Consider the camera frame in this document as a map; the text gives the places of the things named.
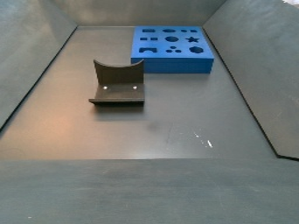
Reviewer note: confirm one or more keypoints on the blue shape sorter block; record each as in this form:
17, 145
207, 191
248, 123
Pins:
171, 50

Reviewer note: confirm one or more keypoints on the black curved holder bracket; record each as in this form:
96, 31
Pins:
119, 79

